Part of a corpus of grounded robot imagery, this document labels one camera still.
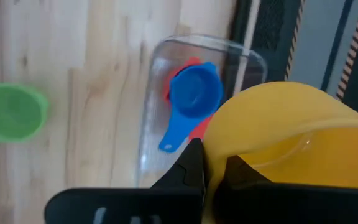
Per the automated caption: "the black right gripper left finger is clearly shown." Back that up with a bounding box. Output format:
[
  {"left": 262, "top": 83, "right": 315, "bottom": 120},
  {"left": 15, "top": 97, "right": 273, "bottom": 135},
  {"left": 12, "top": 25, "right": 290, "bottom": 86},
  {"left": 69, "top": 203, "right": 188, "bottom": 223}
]
[{"left": 150, "top": 138, "right": 206, "bottom": 190}]

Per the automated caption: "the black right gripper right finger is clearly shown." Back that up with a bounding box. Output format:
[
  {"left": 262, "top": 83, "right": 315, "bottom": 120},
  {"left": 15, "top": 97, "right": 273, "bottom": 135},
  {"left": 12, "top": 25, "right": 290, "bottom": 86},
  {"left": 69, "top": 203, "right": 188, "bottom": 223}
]
[{"left": 219, "top": 155, "right": 273, "bottom": 187}]

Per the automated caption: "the red measuring cup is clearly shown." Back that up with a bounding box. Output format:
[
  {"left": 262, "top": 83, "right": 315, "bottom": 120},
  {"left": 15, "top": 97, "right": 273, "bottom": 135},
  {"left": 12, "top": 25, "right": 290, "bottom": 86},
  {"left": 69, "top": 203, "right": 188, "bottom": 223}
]
[{"left": 162, "top": 57, "right": 214, "bottom": 141}]

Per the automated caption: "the yellow measuring cup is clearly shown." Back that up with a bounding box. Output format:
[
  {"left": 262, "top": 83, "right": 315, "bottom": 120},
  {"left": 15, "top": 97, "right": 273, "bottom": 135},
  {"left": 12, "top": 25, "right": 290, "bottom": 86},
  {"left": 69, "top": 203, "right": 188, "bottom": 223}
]
[{"left": 202, "top": 81, "right": 358, "bottom": 224}]

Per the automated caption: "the blue measuring cup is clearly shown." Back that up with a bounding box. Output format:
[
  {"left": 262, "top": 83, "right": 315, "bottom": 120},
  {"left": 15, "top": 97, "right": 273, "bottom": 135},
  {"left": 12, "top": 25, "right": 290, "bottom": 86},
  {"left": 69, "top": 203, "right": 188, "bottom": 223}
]
[{"left": 158, "top": 62, "right": 224, "bottom": 154}]

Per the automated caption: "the green measuring cup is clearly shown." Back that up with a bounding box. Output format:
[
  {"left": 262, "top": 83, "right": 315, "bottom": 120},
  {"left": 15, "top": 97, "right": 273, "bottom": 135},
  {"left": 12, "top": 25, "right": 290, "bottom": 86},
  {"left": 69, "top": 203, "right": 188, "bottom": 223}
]
[{"left": 0, "top": 82, "right": 49, "bottom": 146}]

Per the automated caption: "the clear plastic basket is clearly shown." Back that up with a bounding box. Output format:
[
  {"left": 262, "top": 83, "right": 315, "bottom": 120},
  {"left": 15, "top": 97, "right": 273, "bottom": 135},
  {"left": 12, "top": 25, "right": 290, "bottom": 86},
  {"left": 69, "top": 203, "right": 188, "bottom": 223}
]
[{"left": 135, "top": 33, "right": 269, "bottom": 189}]

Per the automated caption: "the black perforated hazard-striped mat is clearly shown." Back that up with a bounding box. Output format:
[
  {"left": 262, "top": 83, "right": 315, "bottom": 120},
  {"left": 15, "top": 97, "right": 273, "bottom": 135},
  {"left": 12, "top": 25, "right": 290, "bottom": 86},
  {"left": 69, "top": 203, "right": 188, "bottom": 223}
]
[{"left": 252, "top": 0, "right": 306, "bottom": 83}]

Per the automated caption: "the black floor tape line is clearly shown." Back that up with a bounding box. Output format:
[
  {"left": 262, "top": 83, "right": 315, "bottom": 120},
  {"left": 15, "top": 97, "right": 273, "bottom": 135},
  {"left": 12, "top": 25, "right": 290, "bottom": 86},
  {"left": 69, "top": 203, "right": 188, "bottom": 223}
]
[{"left": 320, "top": 0, "right": 356, "bottom": 91}]

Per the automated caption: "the black aluminium table frame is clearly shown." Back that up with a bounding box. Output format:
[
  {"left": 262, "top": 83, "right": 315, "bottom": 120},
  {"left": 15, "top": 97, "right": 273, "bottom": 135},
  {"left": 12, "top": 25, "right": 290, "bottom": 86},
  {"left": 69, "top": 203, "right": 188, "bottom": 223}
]
[{"left": 225, "top": 0, "right": 254, "bottom": 94}]

